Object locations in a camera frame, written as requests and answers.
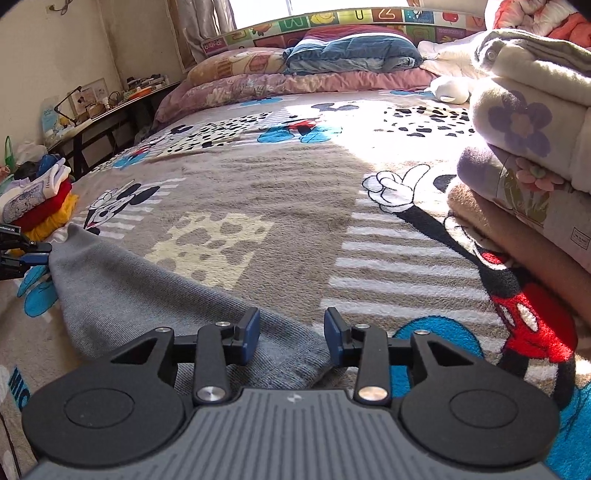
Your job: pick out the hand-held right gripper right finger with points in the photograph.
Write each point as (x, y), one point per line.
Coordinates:
(334, 334)

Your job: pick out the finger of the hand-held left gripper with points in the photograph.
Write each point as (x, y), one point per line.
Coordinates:
(30, 261)
(32, 248)

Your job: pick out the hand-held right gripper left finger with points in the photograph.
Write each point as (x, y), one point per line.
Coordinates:
(248, 334)

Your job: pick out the grey knit sweater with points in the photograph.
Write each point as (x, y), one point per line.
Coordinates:
(138, 300)

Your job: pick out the yellow folded sweater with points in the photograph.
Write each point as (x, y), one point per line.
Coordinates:
(57, 221)

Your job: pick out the red folded sweater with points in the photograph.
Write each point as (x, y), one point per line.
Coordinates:
(48, 205)

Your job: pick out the white printed folded garment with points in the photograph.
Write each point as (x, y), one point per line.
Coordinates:
(32, 194)

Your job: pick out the green bag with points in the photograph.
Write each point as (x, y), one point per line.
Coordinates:
(9, 154)

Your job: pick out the blue cloth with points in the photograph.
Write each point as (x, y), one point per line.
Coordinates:
(48, 164)

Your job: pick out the white plastic bag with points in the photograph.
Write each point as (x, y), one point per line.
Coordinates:
(32, 151)

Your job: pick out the blue white packet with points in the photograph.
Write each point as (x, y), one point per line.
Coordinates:
(51, 117)

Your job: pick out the cartoon printed blanket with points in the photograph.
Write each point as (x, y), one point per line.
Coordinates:
(295, 198)

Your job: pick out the black desk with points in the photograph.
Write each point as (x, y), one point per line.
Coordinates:
(106, 122)

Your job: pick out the beige folded blanket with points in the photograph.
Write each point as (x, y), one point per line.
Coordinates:
(531, 267)

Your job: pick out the lavender floral folded blanket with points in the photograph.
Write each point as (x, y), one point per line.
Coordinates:
(531, 207)

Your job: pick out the cartoon printed pillow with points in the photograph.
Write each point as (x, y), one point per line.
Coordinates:
(235, 67)

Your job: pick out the floral curtain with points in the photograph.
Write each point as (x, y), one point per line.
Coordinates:
(198, 27)

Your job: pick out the blue maroon quilt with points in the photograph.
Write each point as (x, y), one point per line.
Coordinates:
(351, 50)

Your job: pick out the white purple-flower folded blanket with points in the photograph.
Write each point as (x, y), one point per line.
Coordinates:
(521, 120)

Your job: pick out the white duvet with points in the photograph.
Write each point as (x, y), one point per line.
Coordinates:
(450, 69)

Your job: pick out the colourful alphabet play mat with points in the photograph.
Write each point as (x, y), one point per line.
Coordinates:
(346, 21)

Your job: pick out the grey white folded blanket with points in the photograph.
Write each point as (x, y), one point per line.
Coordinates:
(531, 50)

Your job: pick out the picture frame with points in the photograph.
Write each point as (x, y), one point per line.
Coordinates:
(90, 97)

